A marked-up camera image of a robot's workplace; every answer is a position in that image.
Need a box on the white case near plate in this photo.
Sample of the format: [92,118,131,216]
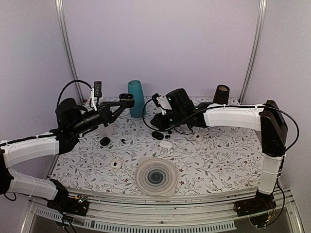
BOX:
[110,160,122,169]

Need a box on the aluminium frame post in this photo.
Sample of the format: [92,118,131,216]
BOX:
[54,0,85,104]
[238,0,267,103]

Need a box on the aluminium front rail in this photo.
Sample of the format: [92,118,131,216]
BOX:
[21,188,306,233]

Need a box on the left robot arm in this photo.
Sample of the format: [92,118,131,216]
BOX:
[0,94,135,216]

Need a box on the spiral patterned ceramic plate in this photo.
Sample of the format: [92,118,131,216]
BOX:
[134,158,179,197]

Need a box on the teal tapered vase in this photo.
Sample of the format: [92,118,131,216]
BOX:
[128,80,146,118]

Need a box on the white ribbed vase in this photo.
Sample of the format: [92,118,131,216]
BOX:
[98,124,113,137]

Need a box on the black tapered vase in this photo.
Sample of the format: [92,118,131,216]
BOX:
[212,84,230,104]

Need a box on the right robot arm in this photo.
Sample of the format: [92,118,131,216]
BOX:
[151,85,288,216]

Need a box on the right aluminium frame post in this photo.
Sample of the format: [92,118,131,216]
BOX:
[238,0,267,103]

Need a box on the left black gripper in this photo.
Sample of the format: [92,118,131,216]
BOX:
[70,101,128,135]

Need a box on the left aluminium frame post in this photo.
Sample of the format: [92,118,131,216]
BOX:
[54,0,85,104]

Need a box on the white case with black button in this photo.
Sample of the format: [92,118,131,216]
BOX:
[193,134,204,142]

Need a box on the black gold-trimmed earbud case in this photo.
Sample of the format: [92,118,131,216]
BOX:
[119,93,135,108]

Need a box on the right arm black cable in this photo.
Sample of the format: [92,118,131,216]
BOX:
[142,98,300,152]

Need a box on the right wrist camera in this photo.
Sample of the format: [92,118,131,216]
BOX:
[152,93,172,115]

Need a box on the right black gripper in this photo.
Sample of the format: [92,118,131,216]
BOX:
[151,110,186,131]

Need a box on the floral patterned table mat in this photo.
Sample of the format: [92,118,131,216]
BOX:
[51,102,264,196]

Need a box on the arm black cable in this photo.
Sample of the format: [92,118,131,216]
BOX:
[56,79,94,107]
[142,98,300,152]

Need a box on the small black earbud case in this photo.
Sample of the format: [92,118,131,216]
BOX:
[100,137,111,146]

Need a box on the white oval earbud case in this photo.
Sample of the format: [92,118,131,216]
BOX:
[159,141,173,149]

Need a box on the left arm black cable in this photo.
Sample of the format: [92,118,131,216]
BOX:
[56,79,94,107]

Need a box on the black oval earbud case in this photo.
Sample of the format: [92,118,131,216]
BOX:
[151,131,164,140]

